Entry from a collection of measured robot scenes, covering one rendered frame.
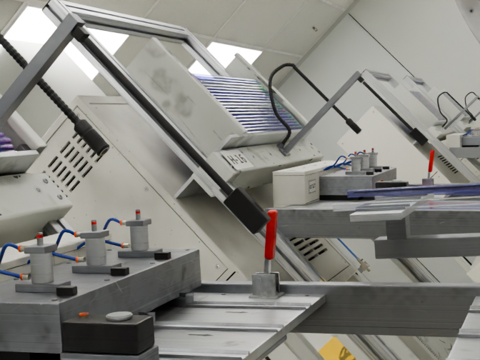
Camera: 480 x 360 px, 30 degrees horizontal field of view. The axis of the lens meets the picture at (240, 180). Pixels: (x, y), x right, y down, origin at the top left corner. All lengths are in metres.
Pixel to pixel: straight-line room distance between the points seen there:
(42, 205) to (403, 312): 0.50
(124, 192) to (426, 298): 1.11
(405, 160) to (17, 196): 4.38
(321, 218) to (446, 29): 6.73
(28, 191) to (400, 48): 7.50
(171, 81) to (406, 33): 6.59
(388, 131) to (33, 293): 4.66
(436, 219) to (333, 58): 6.93
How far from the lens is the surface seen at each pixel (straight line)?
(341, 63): 8.71
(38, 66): 0.97
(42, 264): 0.90
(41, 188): 1.27
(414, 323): 1.11
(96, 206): 2.10
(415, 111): 5.55
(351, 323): 1.12
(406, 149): 5.46
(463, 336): 0.89
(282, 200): 2.13
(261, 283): 1.11
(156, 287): 1.02
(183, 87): 2.11
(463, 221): 1.86
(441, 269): 8.67
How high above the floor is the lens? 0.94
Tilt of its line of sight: 11 degrees up
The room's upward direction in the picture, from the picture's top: 44 degrees counter-clockwise
